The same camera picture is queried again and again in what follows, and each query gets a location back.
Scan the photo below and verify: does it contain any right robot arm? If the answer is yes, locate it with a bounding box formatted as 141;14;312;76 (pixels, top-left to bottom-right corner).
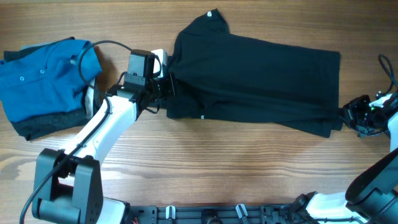
289;93;397;223

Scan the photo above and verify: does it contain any black polo shirt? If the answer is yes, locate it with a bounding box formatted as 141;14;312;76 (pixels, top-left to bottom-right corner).
166;9;343;138

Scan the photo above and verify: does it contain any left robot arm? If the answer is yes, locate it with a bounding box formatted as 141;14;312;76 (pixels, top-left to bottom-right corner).
31;73;175;223

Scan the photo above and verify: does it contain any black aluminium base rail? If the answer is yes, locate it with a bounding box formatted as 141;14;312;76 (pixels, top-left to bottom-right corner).
124;203;312;224

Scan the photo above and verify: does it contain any dark grey folded shirt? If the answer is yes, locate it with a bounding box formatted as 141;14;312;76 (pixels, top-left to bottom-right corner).
1;46;96;141

